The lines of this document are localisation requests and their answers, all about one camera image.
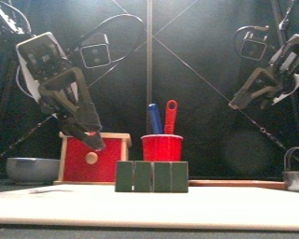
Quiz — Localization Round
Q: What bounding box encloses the metal object with arched handle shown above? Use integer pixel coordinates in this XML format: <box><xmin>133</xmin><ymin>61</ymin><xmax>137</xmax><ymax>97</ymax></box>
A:
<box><xmin>282</xmin><ymin>146</ymin><xmax>299</xmax><ymax>192</ymax></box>

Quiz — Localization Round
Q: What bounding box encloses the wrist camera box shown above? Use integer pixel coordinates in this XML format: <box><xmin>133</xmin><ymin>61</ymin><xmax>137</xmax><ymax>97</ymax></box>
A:
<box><xmin>78</xmin><ymin>32</ymin><xmax>113</xmax><ymax>70</ymax></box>
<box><xmin>237</xmin><ymin>29</ymin><xmax>270</xmax><ymax>62</ymax></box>

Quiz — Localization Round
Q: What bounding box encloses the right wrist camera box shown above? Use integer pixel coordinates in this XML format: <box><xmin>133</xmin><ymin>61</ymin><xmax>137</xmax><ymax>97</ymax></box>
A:
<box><xmin>237</xmin><ymin>29</ymin><xmax>270</xmax><ymax>62</ymax></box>

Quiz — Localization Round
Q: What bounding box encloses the red toy utensil handle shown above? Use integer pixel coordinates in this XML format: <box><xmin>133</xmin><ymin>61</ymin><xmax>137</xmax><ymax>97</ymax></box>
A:
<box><xmin>163</xmin><ymin>99</ymin><xmax>179</xmax><ymax>135</ymax></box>

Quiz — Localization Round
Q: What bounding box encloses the diagonal frame brace wire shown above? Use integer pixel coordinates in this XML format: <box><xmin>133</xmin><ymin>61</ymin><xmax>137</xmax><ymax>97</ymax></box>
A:
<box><xmin>0</xmin><ymin>0</ymin><xmax>199</xmax><ymax>166</ymax></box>
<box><xmin>110</xmin><ymin>0</ymin><xmax>299</xmax><ymax>171</ymax></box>

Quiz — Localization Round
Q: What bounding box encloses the black left camera cable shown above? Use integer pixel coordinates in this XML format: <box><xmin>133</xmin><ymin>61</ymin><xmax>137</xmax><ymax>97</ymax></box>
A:
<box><xmin>65</xmin><ymin>13</ymin><xmax>146</xmax><ymax>65</ymax></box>

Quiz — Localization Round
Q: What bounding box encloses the pink brown flat tray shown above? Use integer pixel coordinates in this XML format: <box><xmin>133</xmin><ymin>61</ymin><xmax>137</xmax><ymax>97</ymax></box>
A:
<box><xmin>188</xmin><ymin>179</ymin><xmax>288</xmax><ymax>191</ymax></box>

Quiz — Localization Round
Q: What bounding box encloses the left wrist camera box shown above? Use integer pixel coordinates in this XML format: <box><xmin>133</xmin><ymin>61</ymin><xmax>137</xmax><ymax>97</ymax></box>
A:
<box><xmin>78</xmin><ymin>32</ymin><xmax>113</xmax><ymax>70</ymax></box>

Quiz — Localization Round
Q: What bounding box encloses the black right camera cable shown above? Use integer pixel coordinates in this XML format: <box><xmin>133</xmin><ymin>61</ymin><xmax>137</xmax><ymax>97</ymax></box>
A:
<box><xmin>232</xmin><ymin>24</ymin><xmax>271</xmax><ymax>48</ymax></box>

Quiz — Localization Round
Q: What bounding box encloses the red plastic cup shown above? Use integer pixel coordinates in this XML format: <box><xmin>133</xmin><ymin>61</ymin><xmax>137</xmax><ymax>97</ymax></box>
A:
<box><xmin>140</xmin><ymin>134</ymin><xmax>184</xmax><ymax>162</ymax></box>

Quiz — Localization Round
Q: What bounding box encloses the vertical metal frame pole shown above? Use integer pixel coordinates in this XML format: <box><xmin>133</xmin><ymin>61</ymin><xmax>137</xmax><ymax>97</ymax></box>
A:
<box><xmin>145</xmin><ymin>0</ymin><xmax>155</xmax><ymax>135</ymax></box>

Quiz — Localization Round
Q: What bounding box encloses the blue toy utensil handle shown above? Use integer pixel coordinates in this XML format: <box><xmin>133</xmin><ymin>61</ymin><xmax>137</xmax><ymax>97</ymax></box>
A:
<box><xmin>146</xmin><ymin>103</ymin><xmax>164</xmax><ymax>135</ymax></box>

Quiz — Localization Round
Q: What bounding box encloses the red wooden box with knob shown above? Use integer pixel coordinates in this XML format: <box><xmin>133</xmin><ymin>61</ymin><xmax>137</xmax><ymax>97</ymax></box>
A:
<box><xmin>53</xmin><ymin>131</ymin><xmax>133</xmax><ymax>186</ymax></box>

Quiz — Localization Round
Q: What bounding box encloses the white cutting board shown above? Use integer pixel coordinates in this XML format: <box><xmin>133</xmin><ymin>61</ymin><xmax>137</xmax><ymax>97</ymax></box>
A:
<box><xmin>0</xmin><ymin>183</ymin><xmax>299</xmax><ymax>233</ymax></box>

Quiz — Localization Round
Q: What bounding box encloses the black camera cable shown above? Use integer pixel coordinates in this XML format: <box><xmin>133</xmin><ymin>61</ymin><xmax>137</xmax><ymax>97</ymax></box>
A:
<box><xmin>232</xmin><ymin>24</ymin><xmax>271</xmax><ymax>48</ymax></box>
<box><xmin>65</xmin><ymin>13</ymin><xmax>146</xmax><ymax>65</ymax></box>

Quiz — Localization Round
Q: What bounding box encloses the grey blue bowl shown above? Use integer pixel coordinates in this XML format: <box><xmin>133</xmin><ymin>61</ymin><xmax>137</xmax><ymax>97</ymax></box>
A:
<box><xmin>5</xmin><ymin>157</ymin><xmax>61</xmax><ymax>186</ymax></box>

